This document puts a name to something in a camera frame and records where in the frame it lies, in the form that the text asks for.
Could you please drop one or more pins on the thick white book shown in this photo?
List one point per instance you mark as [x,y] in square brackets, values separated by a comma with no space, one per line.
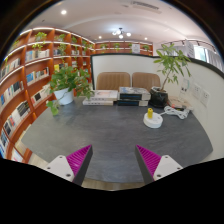
[105,95]

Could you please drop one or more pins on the thin white book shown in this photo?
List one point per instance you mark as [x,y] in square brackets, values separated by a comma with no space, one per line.
[96,102]

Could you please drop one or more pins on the white paper sign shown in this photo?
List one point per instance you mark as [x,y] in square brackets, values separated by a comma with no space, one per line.
[190,48]

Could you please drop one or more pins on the ceiling chandelier lamp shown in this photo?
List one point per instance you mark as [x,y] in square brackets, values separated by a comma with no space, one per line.
[120,32]

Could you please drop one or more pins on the recessed ceiling spot lights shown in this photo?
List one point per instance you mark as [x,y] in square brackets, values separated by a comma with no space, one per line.
[63,12]

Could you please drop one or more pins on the clear plastic bottle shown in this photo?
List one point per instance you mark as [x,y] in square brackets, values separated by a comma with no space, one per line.
[185,88]

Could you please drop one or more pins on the small white shelf sign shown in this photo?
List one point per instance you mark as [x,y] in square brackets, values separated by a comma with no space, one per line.
[135,48]

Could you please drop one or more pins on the white black-framed partition panel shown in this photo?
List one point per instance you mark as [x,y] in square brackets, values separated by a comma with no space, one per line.
[123,63]

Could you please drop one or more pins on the white window curtain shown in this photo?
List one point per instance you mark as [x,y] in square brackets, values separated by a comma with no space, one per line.
[206,55]

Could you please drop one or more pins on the round white power strip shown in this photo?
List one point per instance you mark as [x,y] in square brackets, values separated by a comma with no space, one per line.
[153,122]

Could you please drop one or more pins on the trailing plant in white pot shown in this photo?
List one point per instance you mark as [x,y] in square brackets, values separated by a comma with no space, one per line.
[65,96]

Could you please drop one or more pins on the orange wooden bookshelf unit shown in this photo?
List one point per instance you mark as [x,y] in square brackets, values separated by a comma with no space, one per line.
[50,63]

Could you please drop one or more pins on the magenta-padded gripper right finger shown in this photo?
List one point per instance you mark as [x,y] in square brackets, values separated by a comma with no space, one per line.
[168,166]

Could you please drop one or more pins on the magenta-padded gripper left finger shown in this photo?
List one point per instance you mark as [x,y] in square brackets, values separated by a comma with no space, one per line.
[58,166]

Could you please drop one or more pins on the thin dark blue book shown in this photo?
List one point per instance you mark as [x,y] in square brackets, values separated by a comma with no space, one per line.
[131,103]

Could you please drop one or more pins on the white wall socket plate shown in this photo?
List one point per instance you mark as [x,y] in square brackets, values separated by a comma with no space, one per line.
[196,90]
[205,97]

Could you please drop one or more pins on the tall plant in black pot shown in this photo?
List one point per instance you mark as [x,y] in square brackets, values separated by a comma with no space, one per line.
[158,98]

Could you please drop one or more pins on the yellow charger block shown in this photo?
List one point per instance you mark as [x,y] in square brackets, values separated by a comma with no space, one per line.
[150,112]

